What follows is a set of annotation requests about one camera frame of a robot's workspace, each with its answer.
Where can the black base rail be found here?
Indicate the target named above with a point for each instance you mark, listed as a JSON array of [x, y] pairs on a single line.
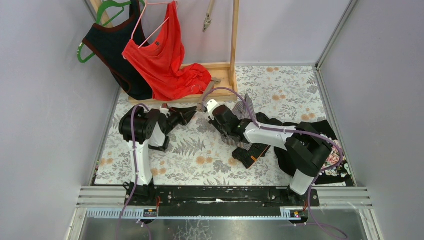
[[218, 201]]

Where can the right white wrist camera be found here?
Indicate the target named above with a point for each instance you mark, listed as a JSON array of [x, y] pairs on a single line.
[[211, 105]]

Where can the black floral garment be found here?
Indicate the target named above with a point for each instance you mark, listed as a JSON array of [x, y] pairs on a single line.
[[339, 174]]

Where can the black underwear orange trim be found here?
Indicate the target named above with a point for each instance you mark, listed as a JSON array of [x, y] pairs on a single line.
[[257, 150]]

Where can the wooden clothes rack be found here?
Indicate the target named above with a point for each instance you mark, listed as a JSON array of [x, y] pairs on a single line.
[[219, 42]]

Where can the floral patterned table mat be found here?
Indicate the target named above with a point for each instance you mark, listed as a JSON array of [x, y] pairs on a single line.
[[197, 155]]

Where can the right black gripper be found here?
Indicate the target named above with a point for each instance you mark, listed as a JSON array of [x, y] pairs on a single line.
[[218, 123]]

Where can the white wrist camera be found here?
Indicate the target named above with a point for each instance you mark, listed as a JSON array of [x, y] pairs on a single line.
[[164, 108], [211, 105]]

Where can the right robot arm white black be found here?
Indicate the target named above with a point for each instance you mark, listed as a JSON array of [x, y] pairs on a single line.
[[305, 146]]

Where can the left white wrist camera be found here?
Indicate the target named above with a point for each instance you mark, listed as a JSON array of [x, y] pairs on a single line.
[[164, 108]]

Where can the dark tank top red trim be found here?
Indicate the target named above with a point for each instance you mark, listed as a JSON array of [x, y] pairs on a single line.
[[108, 45]]

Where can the grey striped underwear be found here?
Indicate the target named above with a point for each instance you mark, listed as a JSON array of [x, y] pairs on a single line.
[[242, 111]]

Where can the wooden clip hanger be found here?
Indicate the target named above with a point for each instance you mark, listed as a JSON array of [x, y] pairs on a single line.
[[200, 102]]

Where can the pink wire hanger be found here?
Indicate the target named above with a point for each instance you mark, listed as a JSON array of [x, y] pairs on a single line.
[[153, 17]]

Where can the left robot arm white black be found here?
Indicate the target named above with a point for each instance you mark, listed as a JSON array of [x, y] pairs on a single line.
[[148, 129]]

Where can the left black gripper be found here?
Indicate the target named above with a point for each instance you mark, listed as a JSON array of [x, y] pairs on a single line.
[[177, 116]]

